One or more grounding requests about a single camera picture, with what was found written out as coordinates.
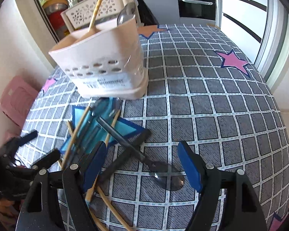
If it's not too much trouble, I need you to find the plain bamboo chopstick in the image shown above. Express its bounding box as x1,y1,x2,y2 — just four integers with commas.
97,186,133,231

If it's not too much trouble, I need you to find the black handled steel spoon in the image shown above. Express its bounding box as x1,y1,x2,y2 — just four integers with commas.
97,117,185,191

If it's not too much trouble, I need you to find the blue patterned bamboo chopstick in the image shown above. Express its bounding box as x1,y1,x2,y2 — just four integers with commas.
84,109,122,204

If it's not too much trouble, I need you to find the long bamboo chopstick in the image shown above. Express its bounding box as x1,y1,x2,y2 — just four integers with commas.
89,0,103,30

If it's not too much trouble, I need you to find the pink plastic stool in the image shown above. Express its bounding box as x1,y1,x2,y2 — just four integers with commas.
0,76,38,130

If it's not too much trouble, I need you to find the grey checkered tablecloth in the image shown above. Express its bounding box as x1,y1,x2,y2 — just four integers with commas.
17,24,289,230

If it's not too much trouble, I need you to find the beige plastic utensil holder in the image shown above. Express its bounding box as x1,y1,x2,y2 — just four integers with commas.
48,18,149,100

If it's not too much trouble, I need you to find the red container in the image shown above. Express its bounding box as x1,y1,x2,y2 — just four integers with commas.
48,11,66,32

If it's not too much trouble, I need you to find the yellow steel pot stack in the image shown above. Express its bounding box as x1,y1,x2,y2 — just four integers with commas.
43,0,69,16

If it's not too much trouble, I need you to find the black bag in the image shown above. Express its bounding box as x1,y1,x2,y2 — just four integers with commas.
137,0,159,26

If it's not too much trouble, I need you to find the built-in black oven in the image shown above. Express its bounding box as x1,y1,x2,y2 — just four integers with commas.
178,0,216,20

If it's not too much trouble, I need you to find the white refrigerator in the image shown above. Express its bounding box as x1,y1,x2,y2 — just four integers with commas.
221,0,267,62

